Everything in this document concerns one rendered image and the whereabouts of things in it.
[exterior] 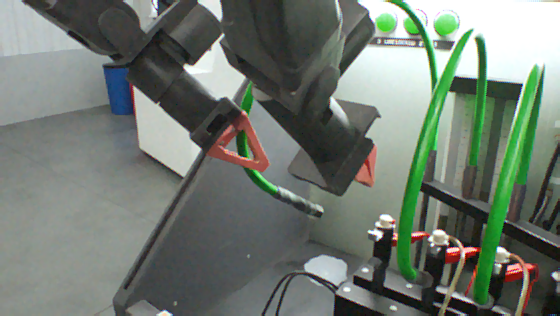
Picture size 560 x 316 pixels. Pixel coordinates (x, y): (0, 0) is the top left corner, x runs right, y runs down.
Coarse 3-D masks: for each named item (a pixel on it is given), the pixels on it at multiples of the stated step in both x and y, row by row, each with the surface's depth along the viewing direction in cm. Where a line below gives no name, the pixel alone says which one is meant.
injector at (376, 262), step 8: (376, 224) 59; (392, 232) 58; (384, 240) 58; (392, 240) 58; (376, 248) 59; (384, 248) 58; (376, 256) 59; (384, 256) 59; (376, 264) 57; (384, 264) 59; (376, 272) 61; (384, 272) 61; (376, 280) 61; (384, 280) 61; (376, 288) 61
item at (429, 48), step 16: (368, 0) 55; (384, 0) 56; (400, 0) 57; (416, 16) 60; (432, 48) 63; (432, 64) 65; (432, 80) 66; (240, 144) 51; (432, 144) 70; (256, 176) 53; (272, 192) 55
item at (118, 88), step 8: (104, 64) 595; (112, 64) 595; (120, 64) 595; (104, 72) 596; (112, 72) 586; (120, 72) 587; (112, 80) 591; (120, 80) 591; (112, 88) 597; (120, 88) 596; (128, 88) 600; (112, 96) 603; (120, 96) 600; (128, 96) 604; (112, 104) 610; (120, 104) 605; (128, 104) 609; (112, 112) 618; (120, 112) 610; (128, 112) 613
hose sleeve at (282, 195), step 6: (276, 186) 56; (276, 192) 56; (282, 192) 56; (288, 192) 57; (276, 198) 56; (282, 198) 56; (288, 198) 57; (294, 198) 57; (300, 198) 58; (288, 204) 58; (294, 204) 58; (300, 204) 58; (306, 204) 59; (312, 204) 60; (300, 210) 59; (306, 210) 59; (312, 210) 60
